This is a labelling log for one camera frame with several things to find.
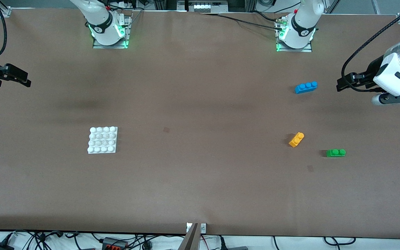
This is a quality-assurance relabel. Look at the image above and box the yellow two-stud block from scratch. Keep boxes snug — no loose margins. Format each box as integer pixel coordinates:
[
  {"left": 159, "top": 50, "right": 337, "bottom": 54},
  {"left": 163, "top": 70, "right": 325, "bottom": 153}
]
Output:
[{"left": 289, "top": 132, "right": 305, "bottom": 148}]

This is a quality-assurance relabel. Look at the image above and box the black cable on table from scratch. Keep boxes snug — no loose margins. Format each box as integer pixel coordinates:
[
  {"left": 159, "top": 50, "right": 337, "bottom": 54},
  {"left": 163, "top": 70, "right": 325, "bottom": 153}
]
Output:
[{"left": 200, "top": 12, "right": 284, "bottom": 30}]

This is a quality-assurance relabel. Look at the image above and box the white power strip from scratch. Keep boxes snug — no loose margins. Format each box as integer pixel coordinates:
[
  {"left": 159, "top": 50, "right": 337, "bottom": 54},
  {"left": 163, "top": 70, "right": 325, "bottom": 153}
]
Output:
[{"left": 185, "top": 0, "right": 229, "bottom": 14}]

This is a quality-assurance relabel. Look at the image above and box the small metal edge bracket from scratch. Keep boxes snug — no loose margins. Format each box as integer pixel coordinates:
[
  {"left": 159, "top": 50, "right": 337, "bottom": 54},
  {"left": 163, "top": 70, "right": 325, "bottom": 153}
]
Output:
[{"left": 186, "top": 223, "right": 207, "bottom": 233}]

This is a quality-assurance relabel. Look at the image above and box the aluminium frame profile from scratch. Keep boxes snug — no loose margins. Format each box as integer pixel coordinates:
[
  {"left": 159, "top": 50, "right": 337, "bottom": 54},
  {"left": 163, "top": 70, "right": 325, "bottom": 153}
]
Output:
[{"left": 153, "top": 0, "right": 178, "bottom": 11}]

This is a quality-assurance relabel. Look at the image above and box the black power adapter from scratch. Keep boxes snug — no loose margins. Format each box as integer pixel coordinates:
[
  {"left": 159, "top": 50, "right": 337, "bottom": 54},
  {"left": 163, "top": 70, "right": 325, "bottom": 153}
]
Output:
[{"left": 0, "top": 232, "right": 16, "bottom": 250}]

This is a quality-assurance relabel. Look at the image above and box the black power plug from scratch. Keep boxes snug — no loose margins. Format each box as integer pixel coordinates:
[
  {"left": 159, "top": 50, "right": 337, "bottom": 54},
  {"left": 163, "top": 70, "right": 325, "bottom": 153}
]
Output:
[{"left": 218, "top": 235, "right": 249, "bottom": 250}]

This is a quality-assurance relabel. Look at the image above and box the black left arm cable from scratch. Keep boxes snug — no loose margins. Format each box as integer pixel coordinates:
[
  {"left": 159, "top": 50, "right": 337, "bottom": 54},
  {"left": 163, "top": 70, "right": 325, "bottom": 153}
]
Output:
[{"left": 341, "top": 2, "right": 400, "bottom": 92}]

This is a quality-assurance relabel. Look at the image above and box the black adapter with orange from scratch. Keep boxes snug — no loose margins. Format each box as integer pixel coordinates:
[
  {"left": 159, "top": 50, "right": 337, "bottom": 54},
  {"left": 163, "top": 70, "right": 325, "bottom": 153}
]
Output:
[{"left": 102, "top": 237, "right": 128, "bottom": 250}]

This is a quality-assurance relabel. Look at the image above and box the blue three-stud block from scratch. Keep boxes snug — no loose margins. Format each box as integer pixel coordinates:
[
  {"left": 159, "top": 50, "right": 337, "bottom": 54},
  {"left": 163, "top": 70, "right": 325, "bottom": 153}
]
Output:
[{"left": 294, "top": 81, "right": 318, "bottom": 94}]

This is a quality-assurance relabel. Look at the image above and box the grey camera post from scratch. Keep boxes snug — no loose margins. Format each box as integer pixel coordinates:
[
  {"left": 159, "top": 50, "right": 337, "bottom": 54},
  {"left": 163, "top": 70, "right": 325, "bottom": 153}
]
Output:
[{"left": 177, "top": 223, "right": 199, "bottom": 250}]

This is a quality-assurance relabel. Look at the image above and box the white studded base plate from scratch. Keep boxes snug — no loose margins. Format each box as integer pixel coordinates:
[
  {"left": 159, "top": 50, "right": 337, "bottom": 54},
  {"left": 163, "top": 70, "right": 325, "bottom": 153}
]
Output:
[{"left": 87, "top": 126, "right": 118, "bottom": 154}]

